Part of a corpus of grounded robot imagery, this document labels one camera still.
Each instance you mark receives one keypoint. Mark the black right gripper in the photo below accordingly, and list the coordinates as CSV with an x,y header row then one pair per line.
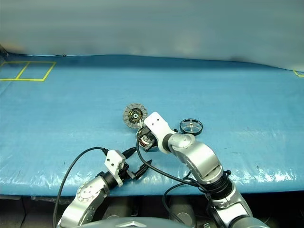
x,y
148,136

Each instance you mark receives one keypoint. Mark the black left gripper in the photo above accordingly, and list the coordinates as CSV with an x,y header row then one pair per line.
x,y
124,172

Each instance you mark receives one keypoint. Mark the silver motor stator copper coils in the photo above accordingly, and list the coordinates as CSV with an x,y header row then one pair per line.
x,y
142,142

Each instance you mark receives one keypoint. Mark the round finned silver motor cover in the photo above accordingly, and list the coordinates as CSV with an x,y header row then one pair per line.
x,y
134,116

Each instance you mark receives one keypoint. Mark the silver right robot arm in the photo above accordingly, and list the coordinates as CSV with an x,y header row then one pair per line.
x,y
202,156

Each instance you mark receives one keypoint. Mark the dark grey rounded cylinder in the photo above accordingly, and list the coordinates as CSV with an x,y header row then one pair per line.
x,y
116,210
183,213

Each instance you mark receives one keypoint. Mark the grey robot torso shell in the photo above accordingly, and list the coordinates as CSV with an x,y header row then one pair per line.
x,y
133,223

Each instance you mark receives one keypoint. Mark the blue plastic table cover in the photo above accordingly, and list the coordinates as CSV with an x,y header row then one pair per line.
x,y
213,95

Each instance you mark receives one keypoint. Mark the yellow tape double square marking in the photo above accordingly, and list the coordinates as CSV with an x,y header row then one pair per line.
x,y
22,70

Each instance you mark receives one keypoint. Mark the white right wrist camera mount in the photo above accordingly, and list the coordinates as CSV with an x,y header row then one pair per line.
x,y
158,126

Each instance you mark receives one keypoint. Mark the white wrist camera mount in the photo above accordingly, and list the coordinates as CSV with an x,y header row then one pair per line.
x,y
114,161
158,126

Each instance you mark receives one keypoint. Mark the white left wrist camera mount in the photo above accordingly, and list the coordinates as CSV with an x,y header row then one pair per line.
x,y
114,161

